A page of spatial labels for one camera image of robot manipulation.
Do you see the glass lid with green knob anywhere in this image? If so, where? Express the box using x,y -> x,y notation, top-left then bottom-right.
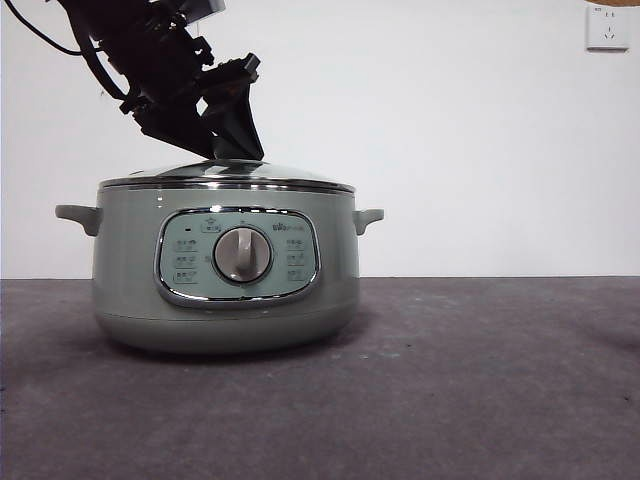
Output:
98,157 -> 358,194

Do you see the pale green electric cooking pot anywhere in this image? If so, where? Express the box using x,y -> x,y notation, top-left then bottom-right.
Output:
54,183 -> 386,356

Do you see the looped black cable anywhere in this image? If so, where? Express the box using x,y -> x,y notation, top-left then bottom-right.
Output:
79,27 -> 130,103

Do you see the thin black cable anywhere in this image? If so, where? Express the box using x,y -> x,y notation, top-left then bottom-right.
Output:
8,0 -> 85,55

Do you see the white wall socket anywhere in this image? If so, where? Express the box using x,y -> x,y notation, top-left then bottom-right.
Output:
584,4 -> 631,53

